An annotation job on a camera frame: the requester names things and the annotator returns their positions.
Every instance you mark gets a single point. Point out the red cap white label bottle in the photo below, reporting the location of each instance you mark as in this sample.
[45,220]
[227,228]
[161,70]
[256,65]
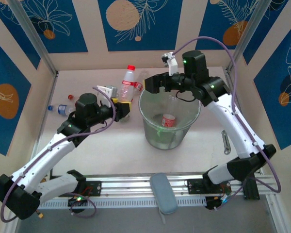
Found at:
[129,77]

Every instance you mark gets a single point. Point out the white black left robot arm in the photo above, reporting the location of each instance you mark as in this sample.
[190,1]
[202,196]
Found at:
[51,148]

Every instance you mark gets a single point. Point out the clear plastic bin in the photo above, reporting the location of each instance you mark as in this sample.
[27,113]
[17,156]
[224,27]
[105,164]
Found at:
[184,132]

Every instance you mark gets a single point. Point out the blue label water bottle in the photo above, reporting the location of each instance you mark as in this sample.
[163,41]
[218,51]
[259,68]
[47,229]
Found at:
[63,109]

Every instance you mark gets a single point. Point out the short red label bottle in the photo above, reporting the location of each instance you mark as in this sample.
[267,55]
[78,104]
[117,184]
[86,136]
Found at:
[168,121]

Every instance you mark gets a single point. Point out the black left base board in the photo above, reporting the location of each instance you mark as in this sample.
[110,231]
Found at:
[94,188]

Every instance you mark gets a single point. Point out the black base board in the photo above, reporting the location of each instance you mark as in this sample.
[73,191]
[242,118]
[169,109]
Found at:
[196,187]
[94,188]

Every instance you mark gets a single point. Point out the grey zipper case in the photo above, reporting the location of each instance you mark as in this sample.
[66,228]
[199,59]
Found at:
[163,194]

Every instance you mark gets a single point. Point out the black right base board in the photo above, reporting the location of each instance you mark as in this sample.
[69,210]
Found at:
[196,187]

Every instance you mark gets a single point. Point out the aluminium frame post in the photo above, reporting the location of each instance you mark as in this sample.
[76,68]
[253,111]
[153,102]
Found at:
[249,31]
[34,38]

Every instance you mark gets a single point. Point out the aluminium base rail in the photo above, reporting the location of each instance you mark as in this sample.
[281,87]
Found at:
[131,187]

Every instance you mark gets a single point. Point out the flat metal bracket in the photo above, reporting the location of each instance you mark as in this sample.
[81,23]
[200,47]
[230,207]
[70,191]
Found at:
[226,143]

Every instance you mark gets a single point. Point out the black profile bracket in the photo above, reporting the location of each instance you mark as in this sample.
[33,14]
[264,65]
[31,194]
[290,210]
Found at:
[251,191]

